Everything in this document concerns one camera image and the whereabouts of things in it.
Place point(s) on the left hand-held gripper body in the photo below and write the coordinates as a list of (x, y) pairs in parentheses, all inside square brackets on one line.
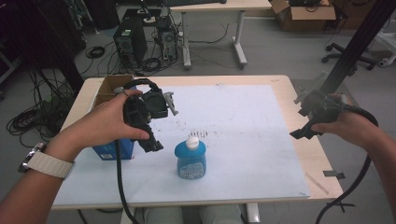
[(144, 109)]

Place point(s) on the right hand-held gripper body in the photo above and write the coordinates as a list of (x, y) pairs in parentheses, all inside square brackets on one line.
[(317, 113)]

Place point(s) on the blue cardboard box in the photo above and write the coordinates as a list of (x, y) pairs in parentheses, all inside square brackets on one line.
[(111, 123)]

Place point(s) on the blue bottle with white cap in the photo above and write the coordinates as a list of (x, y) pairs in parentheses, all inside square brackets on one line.
[(190, 159)]

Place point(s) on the person's right hand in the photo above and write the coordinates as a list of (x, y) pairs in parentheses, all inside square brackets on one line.
[(345, 126)]

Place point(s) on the person's left hand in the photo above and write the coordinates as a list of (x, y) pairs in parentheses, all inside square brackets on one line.
[(107, 119)]

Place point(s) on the black office chair base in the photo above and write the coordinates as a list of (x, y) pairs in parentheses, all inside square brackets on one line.
[(348, 56)]

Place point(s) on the black computer tower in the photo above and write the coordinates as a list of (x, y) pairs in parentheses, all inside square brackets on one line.
[(130, 42)]

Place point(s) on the black metal stand beam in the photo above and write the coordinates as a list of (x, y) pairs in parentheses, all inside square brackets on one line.
[(358, 43)]

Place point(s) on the open brown cardboard box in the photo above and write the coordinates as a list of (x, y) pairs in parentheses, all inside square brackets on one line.
[(303, 14)]

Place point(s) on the wooden desk with white legs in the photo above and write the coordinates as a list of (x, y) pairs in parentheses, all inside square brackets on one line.
[(218, 28)]

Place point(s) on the white wristwatch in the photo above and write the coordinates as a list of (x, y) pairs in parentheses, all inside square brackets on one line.
[(46, 163)]

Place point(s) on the open-frame computer tower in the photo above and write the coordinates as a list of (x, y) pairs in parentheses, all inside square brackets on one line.
[(166, 39)]

